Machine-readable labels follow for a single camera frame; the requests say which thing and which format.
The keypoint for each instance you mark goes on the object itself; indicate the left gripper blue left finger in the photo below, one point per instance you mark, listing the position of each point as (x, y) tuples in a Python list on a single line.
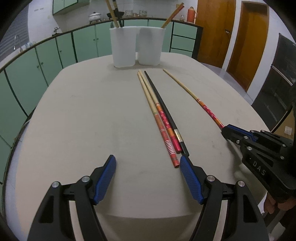
[(101, 178)]

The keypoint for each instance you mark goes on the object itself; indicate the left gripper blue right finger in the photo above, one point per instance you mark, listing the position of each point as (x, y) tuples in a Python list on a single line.
[(194, 177)]

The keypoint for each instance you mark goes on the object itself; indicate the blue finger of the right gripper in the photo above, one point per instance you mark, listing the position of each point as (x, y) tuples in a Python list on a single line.
[(251, 135), (234, 134)]

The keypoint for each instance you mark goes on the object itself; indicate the black chopstick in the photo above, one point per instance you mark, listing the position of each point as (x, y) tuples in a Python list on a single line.
[(116, 11), (176, 132)]

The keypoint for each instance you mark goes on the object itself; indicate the bamboo chopstick dark tip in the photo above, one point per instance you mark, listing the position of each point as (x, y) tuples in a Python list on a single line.
[(172, 16)]

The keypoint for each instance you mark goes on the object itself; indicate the green lower kitchen cabinets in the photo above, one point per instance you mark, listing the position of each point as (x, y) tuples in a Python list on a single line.
[(26, 77)]

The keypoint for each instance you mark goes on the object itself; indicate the green kitchen cabinets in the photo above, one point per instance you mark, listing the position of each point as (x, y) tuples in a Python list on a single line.
[(26, 77), (61, 7)]

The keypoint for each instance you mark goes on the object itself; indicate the kitchen faucet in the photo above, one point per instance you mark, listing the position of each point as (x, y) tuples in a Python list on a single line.
[(17, 43)]

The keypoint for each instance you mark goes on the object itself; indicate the green upper kitchen cabinets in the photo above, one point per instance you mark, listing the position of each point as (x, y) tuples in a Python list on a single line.
[(61, 7)]

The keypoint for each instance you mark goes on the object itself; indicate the right hand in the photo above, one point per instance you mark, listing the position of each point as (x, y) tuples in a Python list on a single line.
[(270, 204)]

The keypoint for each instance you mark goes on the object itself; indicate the cardboard box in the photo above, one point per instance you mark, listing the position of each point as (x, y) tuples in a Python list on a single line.
[(286, 126)]

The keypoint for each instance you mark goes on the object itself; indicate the black oven unit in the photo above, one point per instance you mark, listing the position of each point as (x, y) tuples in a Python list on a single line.
[(273, 100)]

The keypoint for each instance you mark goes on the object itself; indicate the wooden door right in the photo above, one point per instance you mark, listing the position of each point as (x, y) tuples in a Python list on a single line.
[(250, 42)]

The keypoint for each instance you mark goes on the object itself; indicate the wooden door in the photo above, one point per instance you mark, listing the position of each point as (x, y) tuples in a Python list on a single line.
[(250, 42), (216, 17)]

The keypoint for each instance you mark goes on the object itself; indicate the wooden door left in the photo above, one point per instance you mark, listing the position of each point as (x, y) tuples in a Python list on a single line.
[(216, 17)]

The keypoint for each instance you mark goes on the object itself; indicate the orange thermos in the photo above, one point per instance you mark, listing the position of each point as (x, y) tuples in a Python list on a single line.
[(191, 15)]

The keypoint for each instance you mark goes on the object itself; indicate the white plastic utensil holder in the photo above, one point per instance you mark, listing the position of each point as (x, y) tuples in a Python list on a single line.
[(131, 44)]

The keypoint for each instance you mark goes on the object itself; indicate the white pot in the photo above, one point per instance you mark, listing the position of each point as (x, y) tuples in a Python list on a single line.
[(94, 17)]

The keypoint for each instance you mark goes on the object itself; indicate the black wok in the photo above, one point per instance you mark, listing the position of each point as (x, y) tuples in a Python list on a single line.
[(117, 15)]

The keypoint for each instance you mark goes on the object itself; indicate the grey window blind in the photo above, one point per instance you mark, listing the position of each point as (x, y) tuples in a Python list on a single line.
[(19, 26)]

